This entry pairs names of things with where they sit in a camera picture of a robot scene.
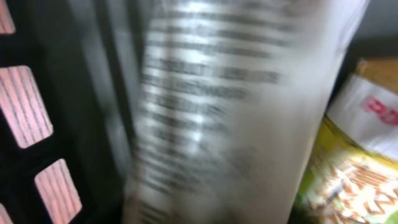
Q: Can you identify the white cream tube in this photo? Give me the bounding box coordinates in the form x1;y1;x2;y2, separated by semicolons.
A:
123;0;369;224

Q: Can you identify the green snack packet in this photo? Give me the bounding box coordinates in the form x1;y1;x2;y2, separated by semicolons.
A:
294;117;397;223

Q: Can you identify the grey plastic basket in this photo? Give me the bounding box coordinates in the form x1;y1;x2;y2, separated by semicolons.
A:
1;0;140;223

